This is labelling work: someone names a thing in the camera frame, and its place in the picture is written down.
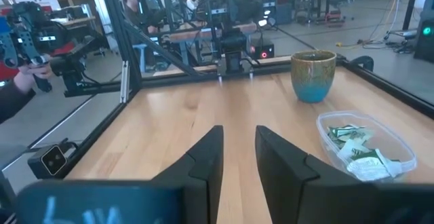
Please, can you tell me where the wooden background table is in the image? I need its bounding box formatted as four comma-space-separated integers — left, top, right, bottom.
159, 20, 258, 45

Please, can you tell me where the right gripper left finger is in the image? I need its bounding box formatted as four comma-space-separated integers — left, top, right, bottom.
15, 125, 225, 224

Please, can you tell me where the clear plastic container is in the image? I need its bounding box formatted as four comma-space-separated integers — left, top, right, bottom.
315, 111, 418, 183

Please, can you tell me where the person's forearm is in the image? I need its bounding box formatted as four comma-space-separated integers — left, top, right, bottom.
0, 79, 37, 125

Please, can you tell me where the black box red light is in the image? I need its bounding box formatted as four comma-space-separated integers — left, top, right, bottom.
251, 39, 275, 60

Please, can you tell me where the black box green light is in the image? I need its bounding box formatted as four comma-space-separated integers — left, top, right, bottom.
412, 9, 434, 64

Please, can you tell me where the person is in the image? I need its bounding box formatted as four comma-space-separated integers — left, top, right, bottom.
118, 0, 163, 37

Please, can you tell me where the white stool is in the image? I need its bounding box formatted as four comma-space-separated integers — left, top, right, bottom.
131, 42, 150, 74

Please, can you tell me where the dark green sweetener packet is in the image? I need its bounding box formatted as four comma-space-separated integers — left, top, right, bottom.
351, 148, 378, 161

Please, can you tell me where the black aluminium table frame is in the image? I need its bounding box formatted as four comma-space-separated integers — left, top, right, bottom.
57, 0, 434, 181

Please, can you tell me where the small black exterior camera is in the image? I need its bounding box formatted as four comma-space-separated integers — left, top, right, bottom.
26, 143, 71, 180

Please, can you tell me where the black frame hook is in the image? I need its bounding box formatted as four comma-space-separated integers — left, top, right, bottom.
349, 55, 375, 72

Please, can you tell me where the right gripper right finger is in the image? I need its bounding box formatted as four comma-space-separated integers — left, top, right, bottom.
254, 125, 434, 224

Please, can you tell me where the person's hand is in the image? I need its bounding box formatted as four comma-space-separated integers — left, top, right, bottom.
13, 56, 54, 92

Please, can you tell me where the olive glazed ceramic mug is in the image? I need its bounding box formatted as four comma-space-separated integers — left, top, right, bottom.
290, 50, 338, 104

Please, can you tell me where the silver aluminium bracket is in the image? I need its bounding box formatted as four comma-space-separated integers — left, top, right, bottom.
119, 60, 131, 104

